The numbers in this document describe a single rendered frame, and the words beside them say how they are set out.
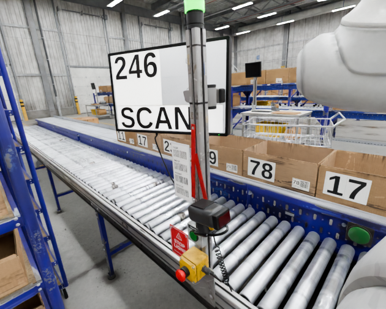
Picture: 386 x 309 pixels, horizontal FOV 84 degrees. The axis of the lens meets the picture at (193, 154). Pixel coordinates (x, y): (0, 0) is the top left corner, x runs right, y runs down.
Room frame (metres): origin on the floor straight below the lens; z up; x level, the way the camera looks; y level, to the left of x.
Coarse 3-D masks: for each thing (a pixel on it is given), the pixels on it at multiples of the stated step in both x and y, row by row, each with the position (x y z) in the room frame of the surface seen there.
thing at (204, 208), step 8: (200, 200) 0.58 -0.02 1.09; (208, 200) 0.57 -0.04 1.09; (192, 208) 0.55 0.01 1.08; (200, 208) 0.53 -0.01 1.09; (208, 208) 0.52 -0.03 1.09; (216, 208) 0.52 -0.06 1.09; (224, 208) 0.52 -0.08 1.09; (192, 216) 0.54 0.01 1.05; (200, 216) 0.52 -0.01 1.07; (208, 216) 0.50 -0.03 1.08; (216, 216) 0.49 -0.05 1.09; (224, 216) 0.50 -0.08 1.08; (200, 224) 0.54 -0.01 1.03; (208, 224) 0.50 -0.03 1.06; (216, 224) 0.48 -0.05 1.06; (224, 224) 0.50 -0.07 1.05; (200, 232) 0.54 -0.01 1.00; (208, 232) 0.53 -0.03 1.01
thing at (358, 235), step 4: (352, 228) 0.73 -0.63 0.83; (356, 228) 0.72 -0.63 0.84; (360, 228) 0.72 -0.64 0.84; (348, 232) 0.74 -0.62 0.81; (352, 232) 0.73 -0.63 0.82; (356, 232) 0.72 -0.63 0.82; (360, 232) 0.71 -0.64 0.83; (364, 232) 0.70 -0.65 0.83; (352, 236) 0.73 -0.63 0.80; (356, 236) 0.72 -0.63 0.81; (360, 236) 0.71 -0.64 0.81; (364, 236) 0.70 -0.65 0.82; (368, 236) 0.69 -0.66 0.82; (352, 240) 0.73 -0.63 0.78; (356, 240) 0.72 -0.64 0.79; (360, 240) 0.71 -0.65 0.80; (364, 240) 0.70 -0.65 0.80; (368, 240) 0.69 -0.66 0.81
